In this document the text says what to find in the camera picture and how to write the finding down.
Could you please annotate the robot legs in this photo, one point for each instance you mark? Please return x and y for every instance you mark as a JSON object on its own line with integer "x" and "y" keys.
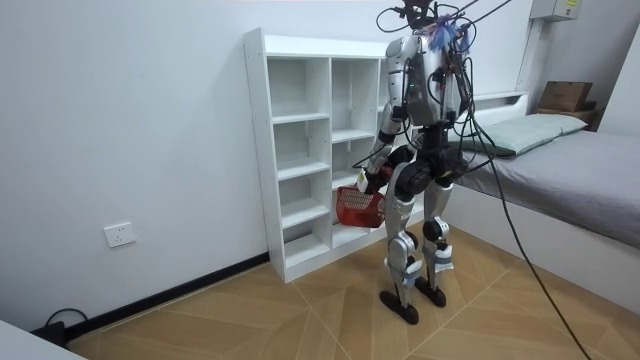
{"x": 400, "y": 250}

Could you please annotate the red mesh basket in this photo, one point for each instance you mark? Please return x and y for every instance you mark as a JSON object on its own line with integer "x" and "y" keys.
{"x": 357, "y": 207}

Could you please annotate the robot body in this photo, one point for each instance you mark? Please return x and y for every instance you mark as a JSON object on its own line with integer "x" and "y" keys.
{"x": 425, "y": 95}

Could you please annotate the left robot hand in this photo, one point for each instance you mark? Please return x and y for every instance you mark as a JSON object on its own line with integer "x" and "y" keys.
{"x": 368, "y": 181}

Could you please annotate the pale grey pillow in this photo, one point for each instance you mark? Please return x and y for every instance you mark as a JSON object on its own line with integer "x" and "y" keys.
{"x": 560, "y": 122}

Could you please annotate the grey bed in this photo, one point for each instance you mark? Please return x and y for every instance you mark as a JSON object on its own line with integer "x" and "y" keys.
{"x": 575, "y": 180}

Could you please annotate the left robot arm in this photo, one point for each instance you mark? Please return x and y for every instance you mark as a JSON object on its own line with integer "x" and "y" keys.
{"x": 395, "y": 75}

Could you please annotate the pale green pillow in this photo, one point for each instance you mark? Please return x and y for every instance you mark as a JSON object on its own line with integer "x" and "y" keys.
{"x": 515, "y": 135}

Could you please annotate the white wall socket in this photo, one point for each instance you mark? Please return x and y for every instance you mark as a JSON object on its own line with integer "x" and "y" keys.
{"x": 119, "y": 235}

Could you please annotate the white open shelf unit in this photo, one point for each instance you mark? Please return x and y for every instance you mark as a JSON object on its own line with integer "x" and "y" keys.
{"x": 305, "y": 165}

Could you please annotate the white desk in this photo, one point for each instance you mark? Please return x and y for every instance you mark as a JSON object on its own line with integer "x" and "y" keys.
{"x": 25, "y": 345}

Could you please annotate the brown wooden box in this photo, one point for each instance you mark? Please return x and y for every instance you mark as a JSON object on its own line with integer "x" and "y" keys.
{"x": 565, "y": 96}

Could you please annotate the grey wall electrical box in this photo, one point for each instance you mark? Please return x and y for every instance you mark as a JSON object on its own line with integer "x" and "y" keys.
{"x": 555, "y": 9}

